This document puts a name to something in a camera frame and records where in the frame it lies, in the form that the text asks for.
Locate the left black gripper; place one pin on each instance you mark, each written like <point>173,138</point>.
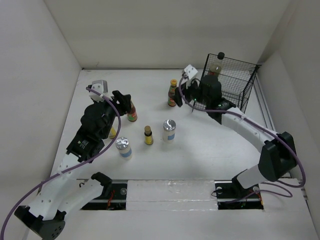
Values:
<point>123,105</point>

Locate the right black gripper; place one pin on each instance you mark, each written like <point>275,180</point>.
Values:
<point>187,89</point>

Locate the white jar silver lid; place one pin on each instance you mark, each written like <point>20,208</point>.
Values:
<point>124,148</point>
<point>169,131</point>

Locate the tall clear black-cap bottle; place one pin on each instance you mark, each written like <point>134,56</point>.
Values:
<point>216,67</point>

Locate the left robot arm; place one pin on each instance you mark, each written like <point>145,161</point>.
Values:
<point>46,215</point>

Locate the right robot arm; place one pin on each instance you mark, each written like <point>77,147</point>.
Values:
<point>277,150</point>

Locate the yellow-cap sauce bottle right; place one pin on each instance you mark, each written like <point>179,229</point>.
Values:
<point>171,93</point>

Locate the yellow-cap sauce bottle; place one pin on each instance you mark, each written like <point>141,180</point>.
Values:
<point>132,115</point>
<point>171,93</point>

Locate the yellow-cap sauce bottle left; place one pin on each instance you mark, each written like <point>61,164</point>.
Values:
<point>132,115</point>

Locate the small yellow bottle left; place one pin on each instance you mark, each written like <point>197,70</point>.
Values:
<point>112,133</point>

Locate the small yellow bottle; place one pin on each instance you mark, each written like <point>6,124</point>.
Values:
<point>112,133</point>
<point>148,135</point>

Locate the small yellow bottle centre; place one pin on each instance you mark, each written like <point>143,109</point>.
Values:
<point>148,135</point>

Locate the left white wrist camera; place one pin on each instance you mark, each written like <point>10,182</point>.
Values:
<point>100,86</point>

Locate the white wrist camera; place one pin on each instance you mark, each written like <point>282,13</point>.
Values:
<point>100,86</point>
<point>189,72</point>

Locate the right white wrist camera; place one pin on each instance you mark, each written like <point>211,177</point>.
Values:
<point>189,72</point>

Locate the black wire mesh rack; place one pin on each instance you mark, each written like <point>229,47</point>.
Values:
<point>237,79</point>

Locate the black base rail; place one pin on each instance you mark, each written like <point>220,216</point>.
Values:
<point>114,199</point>

